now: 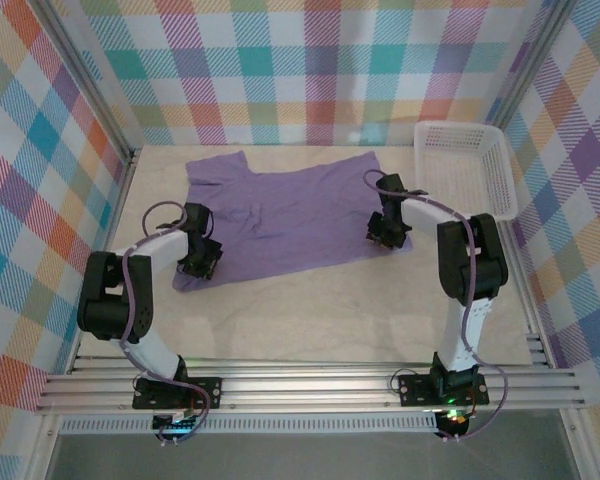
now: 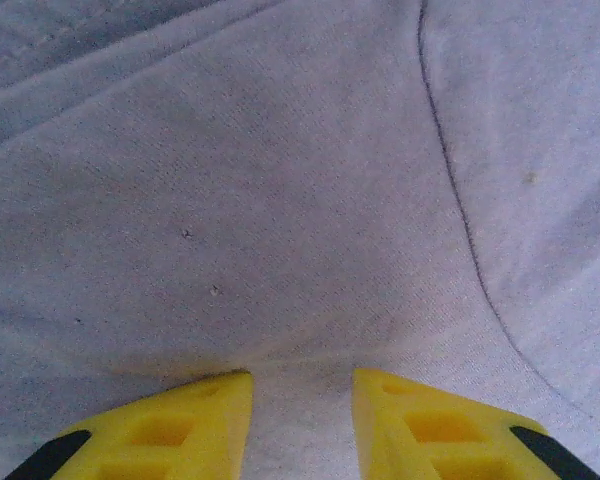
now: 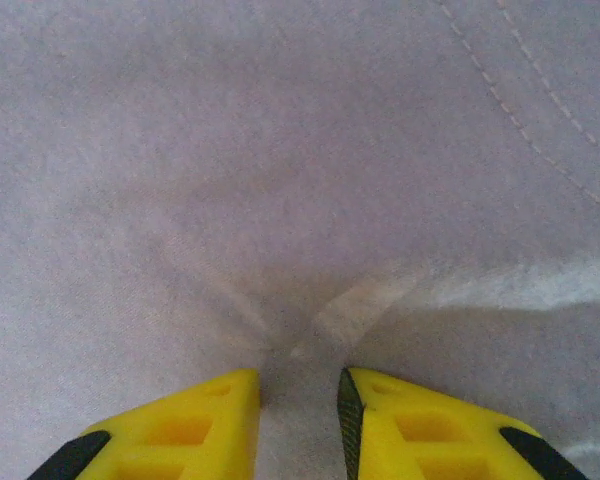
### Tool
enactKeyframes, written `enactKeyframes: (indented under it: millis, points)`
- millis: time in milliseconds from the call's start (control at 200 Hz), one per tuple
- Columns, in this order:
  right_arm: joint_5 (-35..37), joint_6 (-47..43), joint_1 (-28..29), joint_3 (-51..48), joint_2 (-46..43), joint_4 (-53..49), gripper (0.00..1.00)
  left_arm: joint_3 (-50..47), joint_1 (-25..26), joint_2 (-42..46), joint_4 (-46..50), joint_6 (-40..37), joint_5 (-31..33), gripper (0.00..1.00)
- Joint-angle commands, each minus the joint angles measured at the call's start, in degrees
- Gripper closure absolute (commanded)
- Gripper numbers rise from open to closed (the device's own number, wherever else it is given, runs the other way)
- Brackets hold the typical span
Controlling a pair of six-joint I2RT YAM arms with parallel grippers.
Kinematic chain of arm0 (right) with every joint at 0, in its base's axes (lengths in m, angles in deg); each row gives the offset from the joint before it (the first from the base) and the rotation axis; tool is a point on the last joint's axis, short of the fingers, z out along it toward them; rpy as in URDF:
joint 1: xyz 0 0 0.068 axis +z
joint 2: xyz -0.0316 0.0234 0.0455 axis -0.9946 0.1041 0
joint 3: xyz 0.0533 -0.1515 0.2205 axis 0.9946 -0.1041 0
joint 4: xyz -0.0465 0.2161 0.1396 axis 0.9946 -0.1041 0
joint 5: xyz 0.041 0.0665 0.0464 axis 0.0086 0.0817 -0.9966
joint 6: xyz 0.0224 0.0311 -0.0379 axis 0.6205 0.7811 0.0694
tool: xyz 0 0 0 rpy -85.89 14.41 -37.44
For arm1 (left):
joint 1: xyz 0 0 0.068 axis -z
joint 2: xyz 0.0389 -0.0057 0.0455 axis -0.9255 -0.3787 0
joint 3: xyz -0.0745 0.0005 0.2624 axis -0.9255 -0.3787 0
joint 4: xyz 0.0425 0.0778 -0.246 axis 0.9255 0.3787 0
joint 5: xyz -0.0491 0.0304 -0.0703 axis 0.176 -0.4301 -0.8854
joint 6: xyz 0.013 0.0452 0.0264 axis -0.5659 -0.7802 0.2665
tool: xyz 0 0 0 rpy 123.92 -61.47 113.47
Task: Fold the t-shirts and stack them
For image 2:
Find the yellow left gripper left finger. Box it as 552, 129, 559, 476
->
3, 369, 256, 480

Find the purple t-shirt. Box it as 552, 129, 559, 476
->
0, 0, 600, 480

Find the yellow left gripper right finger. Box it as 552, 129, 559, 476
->
353, 368, 600, 480

